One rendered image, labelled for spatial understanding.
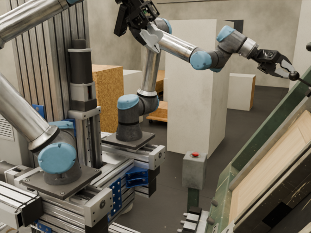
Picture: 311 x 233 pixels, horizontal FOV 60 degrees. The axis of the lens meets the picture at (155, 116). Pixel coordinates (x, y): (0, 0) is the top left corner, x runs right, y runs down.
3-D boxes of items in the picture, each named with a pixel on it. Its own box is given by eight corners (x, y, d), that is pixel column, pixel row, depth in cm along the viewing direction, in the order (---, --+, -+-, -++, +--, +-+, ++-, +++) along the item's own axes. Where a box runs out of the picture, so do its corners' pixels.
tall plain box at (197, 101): (189, 131, 460) (193, 22, 408) (224, 137, 433) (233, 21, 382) (166, 150, 384) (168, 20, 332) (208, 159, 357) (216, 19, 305)
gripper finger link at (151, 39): (164, 51, 86) (147, 26, 83) (151, 58, 90) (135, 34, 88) (168, 47, 88) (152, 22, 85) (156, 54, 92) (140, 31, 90)
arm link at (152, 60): (127, 112, 158) (139, 14, 135) (144, 107, 169) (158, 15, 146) (142, 120, 152) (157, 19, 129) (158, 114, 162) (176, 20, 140)
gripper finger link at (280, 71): (292, 79, 114) (273, 67, 115) (298, 77, 108) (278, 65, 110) (288, 85, 115) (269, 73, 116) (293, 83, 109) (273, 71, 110)
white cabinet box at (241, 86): (227, 103, 643) (229, 72, 622) (252, 106, 617) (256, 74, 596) (222, 107, 605) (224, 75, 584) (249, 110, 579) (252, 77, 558)
